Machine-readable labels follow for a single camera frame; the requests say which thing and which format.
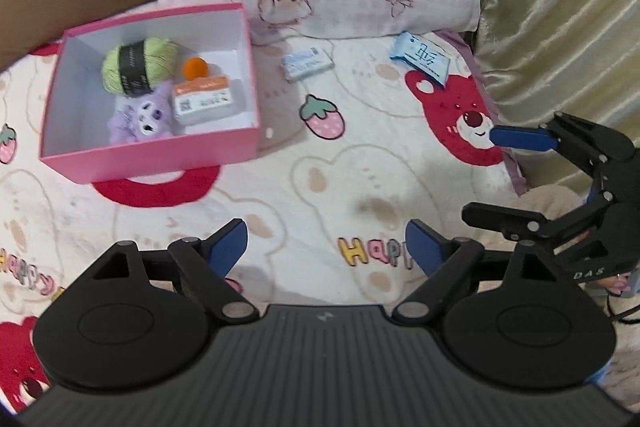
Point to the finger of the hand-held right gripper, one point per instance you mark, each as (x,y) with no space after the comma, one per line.
(520,138)
(505,217)

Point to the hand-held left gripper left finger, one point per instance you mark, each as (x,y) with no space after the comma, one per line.
(227,249)

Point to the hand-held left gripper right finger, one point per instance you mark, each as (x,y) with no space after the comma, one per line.
(425,249)

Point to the pink cardboard box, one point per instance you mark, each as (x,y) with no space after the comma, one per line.
(150,159)

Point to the blue wet wipes packet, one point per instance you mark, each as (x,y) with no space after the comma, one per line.
(420,57)

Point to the clear case with orange label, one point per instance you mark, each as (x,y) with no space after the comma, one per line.
(207,99)

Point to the purple plush toy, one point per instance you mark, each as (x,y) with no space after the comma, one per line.
(145,117)

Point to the orange pompom ball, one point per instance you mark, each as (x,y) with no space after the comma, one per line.
(195,68)

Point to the white and blue carton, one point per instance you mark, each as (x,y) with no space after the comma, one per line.
(307,64)

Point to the green yarn ball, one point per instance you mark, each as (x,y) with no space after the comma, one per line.
(160,54)

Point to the person's right hand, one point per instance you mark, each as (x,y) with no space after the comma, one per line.
(617,286)

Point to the gold satin pillow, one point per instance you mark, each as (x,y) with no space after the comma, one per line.
(565,32)

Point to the printed blanket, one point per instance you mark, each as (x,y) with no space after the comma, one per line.
(325,187)

